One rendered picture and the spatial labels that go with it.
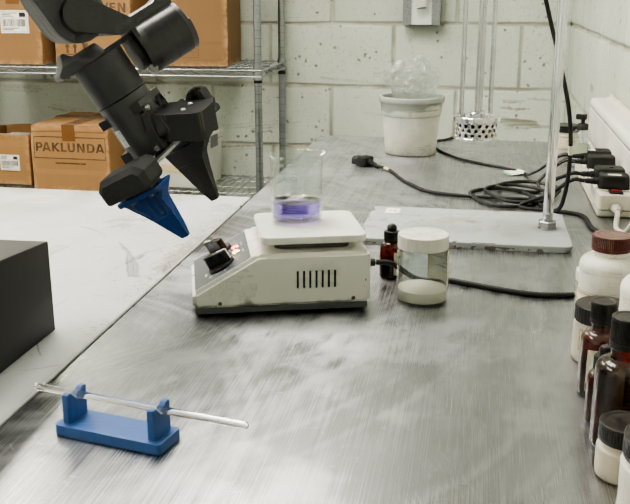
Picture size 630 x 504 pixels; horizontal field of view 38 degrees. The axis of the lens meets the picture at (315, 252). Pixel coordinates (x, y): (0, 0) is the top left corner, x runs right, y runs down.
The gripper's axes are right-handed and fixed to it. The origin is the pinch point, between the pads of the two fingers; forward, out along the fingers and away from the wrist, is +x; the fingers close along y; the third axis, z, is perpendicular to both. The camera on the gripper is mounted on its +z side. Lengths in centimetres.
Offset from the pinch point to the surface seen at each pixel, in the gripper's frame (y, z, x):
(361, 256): 2.6, 13.1, 16.0
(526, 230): 38, 21, 36
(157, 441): -34.3, 7.2, 9.4
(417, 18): 232, -31, 33
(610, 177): 57, 32, 41
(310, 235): 1.9, 9.5, 11.1
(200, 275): -0.5, -4.2, 9.6
